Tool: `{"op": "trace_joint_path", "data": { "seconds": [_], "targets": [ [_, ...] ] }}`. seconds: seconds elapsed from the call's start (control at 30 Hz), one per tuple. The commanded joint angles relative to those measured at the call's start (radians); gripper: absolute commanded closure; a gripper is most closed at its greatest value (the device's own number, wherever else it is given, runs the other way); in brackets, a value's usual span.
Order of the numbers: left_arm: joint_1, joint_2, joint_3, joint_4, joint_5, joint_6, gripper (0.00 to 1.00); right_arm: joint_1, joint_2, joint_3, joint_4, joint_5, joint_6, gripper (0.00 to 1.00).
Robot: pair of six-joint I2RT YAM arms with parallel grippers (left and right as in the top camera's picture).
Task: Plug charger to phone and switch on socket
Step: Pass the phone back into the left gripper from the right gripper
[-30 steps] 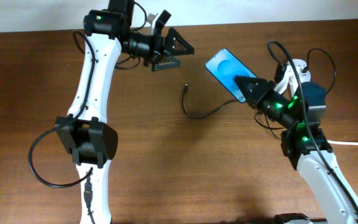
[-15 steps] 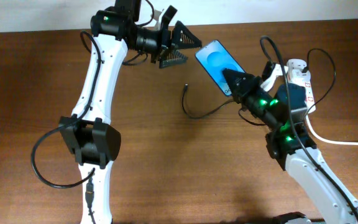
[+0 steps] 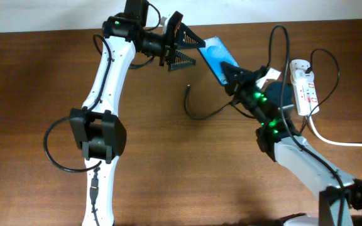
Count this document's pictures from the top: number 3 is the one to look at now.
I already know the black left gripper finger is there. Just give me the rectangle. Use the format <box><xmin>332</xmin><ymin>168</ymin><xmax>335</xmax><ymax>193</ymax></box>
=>
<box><xmin>167</xmin><ymin>50</ymin><xmax>196</xmax><ymax>72</ymax></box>
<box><xmin>177</xmin><ymin>23</ymin><xmax>206</xmax><ymax>50</ymax></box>

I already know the blue Samsung smartphone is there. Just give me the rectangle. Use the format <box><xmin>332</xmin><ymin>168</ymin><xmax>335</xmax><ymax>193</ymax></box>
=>
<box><xmin>198</xmin><ymin>36</ymin><xmax>238</xmax><ymax>86</ymax></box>

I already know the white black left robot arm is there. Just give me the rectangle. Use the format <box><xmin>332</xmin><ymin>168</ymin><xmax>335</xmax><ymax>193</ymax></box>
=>
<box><xmin>70</xmin><ymin>1</ymin><xmax>206</xmax><ymax>225</ymax></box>

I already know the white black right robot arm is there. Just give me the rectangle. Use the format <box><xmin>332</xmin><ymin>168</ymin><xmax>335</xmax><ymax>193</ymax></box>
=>
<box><xmin>221</xmin><ymin>62</ymin><xmax>362</xmax><ymax>225</ymax></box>

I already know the white USB charger plug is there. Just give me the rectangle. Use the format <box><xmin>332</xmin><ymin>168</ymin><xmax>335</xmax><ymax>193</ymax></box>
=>
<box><xmin>294</xmin><ymin>68</ymin><xmax>314</xmax><ymax>82</ymax></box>

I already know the white power strip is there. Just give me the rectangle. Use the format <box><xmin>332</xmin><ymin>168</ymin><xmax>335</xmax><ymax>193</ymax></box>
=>
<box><xmin>290</xmin><ymin>59</ymin><xmax>319</xmax><ymax>116</ymax></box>

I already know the black USB charging cable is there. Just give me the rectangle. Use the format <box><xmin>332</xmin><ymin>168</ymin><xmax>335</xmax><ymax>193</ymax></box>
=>
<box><xmin>183</xmin><ymin>48</ymin><xmax>341</xmax><ymax>136</ymax></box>

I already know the white power strip cord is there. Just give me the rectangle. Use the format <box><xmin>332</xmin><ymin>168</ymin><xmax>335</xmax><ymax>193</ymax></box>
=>
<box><xmin>307</xmin><ymin>114</ymin><xmax>362</xmax><ymax>149</ymax></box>

